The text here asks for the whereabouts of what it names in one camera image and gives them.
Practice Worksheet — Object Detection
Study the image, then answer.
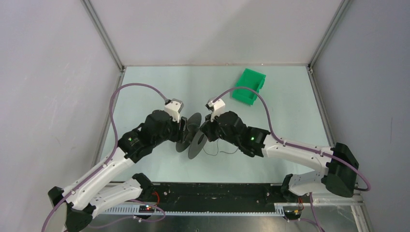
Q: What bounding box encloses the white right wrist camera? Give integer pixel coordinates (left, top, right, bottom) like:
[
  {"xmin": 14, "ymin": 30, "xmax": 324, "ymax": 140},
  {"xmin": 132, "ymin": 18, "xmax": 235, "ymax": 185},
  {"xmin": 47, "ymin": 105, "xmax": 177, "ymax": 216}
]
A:
[{"xmin": 205, "ymin": 99, "xmax": 226, "ymax": 122}]

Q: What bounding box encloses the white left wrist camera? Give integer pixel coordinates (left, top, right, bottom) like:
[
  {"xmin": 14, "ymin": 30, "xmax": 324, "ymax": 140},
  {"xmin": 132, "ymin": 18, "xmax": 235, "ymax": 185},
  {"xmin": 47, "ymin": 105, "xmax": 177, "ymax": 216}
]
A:
[{"xmin": 164, "ymin": 99, "xmax": 184, "ymax": 123}]

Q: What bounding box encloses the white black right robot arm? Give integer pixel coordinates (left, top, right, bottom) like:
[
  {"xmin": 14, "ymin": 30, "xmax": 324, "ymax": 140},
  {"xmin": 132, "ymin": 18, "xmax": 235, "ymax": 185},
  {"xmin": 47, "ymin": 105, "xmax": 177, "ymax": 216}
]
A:
[{"xmin": 200, "ymin": 111, "xmax": 358, "ymax": 202}]

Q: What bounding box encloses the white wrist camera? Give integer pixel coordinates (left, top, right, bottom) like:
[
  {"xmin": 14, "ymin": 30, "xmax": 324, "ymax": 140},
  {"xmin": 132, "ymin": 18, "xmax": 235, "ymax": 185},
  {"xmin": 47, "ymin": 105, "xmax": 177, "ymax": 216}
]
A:
[
  {"xmin": 205, "ymin": 99, "xmax": 226, "ymax": 122},
  {"xmin": 164, "ymin": 99, "xmax": 184, "ymax": 123}
]

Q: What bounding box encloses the thin black cable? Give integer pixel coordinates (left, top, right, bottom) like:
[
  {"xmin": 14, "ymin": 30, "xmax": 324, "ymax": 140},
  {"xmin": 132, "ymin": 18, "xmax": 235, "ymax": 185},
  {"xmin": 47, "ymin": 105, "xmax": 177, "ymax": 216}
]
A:
[{"xmin": 205, "ymin": 139, "xmax": 239, "ymax": 157}]

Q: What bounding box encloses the green plastic bin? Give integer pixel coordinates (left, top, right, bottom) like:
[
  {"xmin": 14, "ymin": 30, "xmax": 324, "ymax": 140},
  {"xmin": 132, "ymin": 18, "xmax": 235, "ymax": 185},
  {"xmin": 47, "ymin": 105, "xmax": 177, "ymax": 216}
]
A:
[{"xmin": 232, "ymin": 68, "xmax": 266, "ymax": 105}]

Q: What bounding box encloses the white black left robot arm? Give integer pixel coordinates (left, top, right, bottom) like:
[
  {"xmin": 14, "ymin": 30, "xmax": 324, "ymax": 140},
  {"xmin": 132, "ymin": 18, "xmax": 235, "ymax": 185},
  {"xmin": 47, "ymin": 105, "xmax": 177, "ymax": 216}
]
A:
[{"xmin": 47, "ymin": 110, "xmax": 188, "ymax": 232}]

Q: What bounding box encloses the black cable spool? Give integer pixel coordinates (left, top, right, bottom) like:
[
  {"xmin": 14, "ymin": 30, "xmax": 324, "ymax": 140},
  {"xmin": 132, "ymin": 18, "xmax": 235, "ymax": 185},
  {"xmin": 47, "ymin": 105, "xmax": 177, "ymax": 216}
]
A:
[{"xmin": 176, "ymin": 112, "xmax": 207, "ymax": 160}]

